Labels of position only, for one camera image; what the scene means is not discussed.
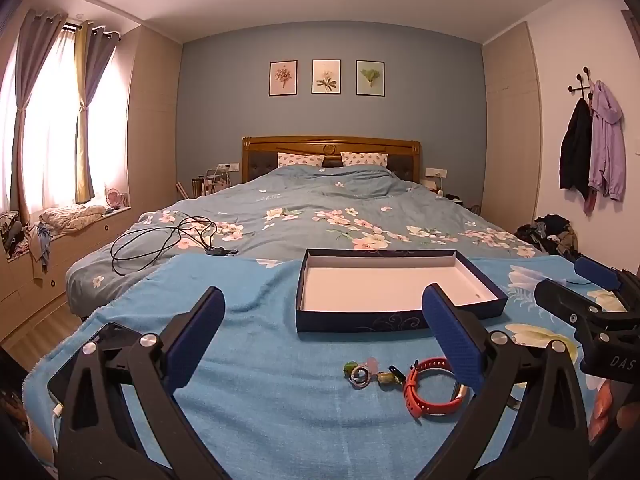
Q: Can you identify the red strap smartwatch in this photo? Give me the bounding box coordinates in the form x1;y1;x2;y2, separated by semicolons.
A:
403;357;472;419

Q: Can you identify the green leaf framed picture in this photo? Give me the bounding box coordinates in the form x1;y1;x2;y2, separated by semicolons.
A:
356;60;386;97

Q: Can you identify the beige wardrobe by coat hook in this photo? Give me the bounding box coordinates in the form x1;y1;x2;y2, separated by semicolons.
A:
481;21;544;219

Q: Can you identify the crumpled blanket on window seat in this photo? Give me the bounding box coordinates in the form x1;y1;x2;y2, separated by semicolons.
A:
39;203;107;234

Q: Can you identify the bedside clutter of bottles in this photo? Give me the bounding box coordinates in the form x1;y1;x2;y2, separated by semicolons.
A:
176;169;244;199

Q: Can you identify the floral blue duvet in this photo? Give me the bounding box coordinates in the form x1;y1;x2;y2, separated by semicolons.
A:
65;165;551;321

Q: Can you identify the wooden door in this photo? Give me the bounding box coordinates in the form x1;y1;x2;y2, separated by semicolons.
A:
621;9;640;156

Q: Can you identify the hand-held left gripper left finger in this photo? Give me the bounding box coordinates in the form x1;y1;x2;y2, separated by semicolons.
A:
59;286;227;480

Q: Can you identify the light blue towel blanket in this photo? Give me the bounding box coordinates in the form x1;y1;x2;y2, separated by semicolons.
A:
22;252;601;480

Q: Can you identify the black cable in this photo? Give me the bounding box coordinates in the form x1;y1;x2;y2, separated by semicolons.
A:
110;212;239;277

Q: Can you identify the patterned white pillow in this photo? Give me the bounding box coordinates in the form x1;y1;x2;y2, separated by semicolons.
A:
341;151;390;167
277;152;326;169

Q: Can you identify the wooden bed headboard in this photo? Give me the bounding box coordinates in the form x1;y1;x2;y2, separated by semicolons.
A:
241;136;422;184

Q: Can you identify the dark clothes pile on floor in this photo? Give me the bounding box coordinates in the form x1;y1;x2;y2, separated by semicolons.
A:
515;214;581;257

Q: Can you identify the black jacket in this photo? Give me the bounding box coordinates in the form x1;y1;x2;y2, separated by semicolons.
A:
559;97;594;202

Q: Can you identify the yellow and grey curtain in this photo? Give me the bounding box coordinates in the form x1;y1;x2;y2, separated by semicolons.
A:
74;20;121;205

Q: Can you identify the black smartphone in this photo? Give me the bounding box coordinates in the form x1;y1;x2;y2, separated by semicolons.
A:
47;321;138;411

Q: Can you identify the pile of colourful clothes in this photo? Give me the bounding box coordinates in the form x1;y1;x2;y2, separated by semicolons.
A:
0;210;54;274

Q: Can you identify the navy patterned box tray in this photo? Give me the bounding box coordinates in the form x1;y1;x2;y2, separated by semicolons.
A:
295;248;510;333

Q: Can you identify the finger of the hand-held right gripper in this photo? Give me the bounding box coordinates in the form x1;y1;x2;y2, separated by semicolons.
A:
574;256;640;311
534;279;608;350

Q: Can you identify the beige wardrobe by window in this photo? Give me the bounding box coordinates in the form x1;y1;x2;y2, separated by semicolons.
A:
122;27;184;211

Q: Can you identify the black wall coat hook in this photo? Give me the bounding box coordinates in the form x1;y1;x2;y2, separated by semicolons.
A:
569;66;601;107

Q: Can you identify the green bead ring black band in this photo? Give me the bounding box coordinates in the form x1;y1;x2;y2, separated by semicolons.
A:
342;362;372;389

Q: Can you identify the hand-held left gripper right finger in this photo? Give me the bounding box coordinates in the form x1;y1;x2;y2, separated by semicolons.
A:
421;283;591;480

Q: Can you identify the purple jacket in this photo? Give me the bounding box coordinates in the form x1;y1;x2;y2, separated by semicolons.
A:
584;80;627;217

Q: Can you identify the person's right hand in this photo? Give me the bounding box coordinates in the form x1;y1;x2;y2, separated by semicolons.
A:
587;376;640;443

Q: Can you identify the window seat drawer cabinet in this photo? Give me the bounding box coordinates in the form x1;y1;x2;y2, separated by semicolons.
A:
0;205;139;341

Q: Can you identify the white flower framed picture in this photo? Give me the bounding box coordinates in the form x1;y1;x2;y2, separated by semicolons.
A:
312;59;342;95

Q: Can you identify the pink flower framed picture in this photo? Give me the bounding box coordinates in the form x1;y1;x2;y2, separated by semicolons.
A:
269;60;298;97

